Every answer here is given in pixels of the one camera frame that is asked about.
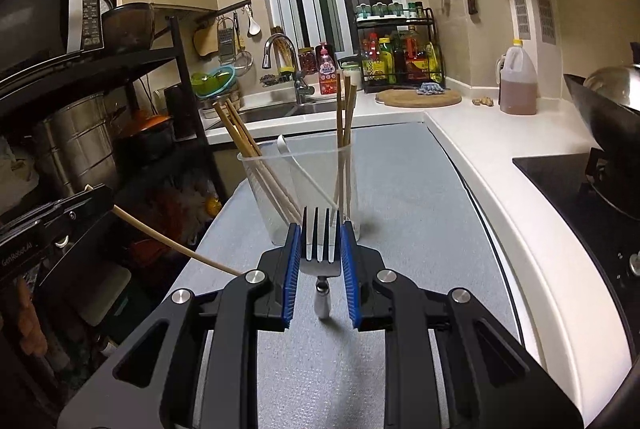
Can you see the green plastic basin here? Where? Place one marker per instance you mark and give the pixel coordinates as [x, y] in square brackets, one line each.
[212, 83]

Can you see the ginger pieces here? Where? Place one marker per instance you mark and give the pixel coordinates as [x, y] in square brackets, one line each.
[483, 101]

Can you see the hanging wooden board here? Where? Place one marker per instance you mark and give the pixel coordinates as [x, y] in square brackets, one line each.
[205, 41]

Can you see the grey table cloth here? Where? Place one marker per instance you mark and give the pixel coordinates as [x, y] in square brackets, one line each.
[400, 209]

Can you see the black gas stove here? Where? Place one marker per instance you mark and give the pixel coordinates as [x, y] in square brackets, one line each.
[565, 194]

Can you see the white hanging ladle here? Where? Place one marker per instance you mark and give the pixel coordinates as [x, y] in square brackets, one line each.
[254, 26]

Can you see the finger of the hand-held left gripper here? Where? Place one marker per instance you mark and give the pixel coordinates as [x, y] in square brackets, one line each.
[45, 208]
[80, 219]

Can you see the black canister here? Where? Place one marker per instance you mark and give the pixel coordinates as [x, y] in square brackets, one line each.
[178, 109]

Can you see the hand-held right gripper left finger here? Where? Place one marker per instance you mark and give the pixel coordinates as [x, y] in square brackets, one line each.
[292, 279]

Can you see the narrow wall vent grille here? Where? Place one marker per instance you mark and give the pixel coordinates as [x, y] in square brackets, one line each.
[518, 4]

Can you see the plastic jug of oil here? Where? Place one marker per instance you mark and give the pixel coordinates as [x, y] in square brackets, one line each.
[519, 84]

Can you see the blue knitted cloth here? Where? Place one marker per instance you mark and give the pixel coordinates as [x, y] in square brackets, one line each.
[431, 88]

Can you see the clear plastic two-compartment container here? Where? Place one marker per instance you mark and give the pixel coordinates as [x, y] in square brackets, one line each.
[320, 164]

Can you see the stainless steel sink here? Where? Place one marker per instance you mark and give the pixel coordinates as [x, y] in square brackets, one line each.
[270, 114]

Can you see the dark mixing bowl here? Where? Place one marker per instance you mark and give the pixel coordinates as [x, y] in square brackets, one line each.
[127, 26]

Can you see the red dish soap bottle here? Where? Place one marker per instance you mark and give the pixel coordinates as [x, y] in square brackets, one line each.
[328, 74]

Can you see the black wok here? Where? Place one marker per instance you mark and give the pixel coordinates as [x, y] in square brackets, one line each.
[605, 124]

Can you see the red jar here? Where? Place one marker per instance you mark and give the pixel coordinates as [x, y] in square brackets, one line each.
[307, 61]

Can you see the white jar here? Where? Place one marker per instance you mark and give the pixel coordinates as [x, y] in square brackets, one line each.
[355, 76]

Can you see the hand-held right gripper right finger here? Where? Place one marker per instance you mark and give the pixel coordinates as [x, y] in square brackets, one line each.
[351, 279]

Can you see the metal box grater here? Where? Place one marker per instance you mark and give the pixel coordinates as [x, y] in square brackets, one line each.
[226, 41]

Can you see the round wooden cutting board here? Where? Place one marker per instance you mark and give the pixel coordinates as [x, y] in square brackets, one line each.
[400, 99]

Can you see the yellow plastic item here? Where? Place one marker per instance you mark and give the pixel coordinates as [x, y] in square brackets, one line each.
[214, 205]

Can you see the hanging mesh strainer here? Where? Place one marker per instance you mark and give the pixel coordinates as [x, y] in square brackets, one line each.
[243, 64]

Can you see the wide wall vent grille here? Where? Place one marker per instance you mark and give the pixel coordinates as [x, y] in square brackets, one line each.
[543, 4]

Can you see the black pot with orange lid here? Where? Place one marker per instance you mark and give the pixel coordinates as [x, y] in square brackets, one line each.
[145, 134]

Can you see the large stainless steel pot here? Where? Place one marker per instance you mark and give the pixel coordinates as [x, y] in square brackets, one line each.
[75, 144]

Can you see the person's left hand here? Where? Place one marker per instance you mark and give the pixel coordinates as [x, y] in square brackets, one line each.
[32, 319]

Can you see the black rack of condiment bottles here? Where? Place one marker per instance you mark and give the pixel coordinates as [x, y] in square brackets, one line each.
[400, 54]

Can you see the black metal shelf rack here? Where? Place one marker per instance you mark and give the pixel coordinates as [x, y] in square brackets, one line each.
[185, 74]

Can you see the black microwave oven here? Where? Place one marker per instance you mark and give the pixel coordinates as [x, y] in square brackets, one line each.
[40, 19]

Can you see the chrome kitchen faucet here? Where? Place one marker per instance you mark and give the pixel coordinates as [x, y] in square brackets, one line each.
[272, 46]

